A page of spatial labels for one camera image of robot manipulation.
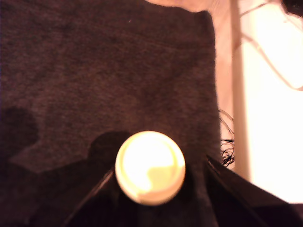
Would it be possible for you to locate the dark grey knitted cloth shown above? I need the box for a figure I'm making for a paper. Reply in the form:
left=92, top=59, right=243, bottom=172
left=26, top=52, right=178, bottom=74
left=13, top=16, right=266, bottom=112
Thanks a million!
left=0, top=0, right=235, bottom=227

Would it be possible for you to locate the white floor cable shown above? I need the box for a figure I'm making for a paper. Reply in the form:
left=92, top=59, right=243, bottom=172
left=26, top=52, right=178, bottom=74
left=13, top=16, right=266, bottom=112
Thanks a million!
left=239, top=0, right=303, bottom=92

